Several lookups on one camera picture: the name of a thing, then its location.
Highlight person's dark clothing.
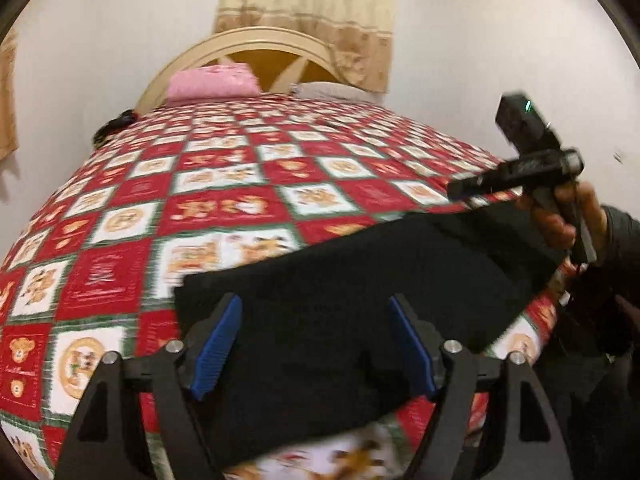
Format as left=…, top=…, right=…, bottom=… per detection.
left=530, top=290, right=640, bottom=480

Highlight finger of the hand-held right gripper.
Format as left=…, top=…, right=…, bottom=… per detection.
left=446, top=164, right=517, bottom=209

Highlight person's right forearm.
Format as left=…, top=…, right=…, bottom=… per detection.
left=570, top=205, right=640, bottom=361

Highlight beige patterned curtain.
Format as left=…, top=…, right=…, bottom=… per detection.
left=212, top=0, right=401, bottom=93
left=0, top=30, right=21, bottom=161

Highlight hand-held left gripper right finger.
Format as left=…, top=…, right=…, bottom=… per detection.
left=389, top=294, right=576, bottom=480

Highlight grey pillow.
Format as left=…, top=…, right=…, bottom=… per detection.
left=290, top=81, right=386, bottom=106

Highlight cream wooden headboard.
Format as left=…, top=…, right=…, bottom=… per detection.
left=135, top=27, right=343, bottom=113

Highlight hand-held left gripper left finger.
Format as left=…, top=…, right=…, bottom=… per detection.
left=54, top=294, right=244, bottom=480

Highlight pink pillow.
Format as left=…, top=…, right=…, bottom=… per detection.
left=166, top=63, right=262, bottom=102

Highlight red printed bear blanket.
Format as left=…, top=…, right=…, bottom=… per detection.
left=0, top=92, right=566, bottom=480

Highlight small dark object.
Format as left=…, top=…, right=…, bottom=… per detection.
left=92, top=109, right=137, bottom=143

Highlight black pants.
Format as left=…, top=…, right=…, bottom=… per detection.
left=172, top=195, right=568, bottom=466

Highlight person's right hand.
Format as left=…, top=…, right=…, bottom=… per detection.
left=515, top=180, right=609, bottom=252

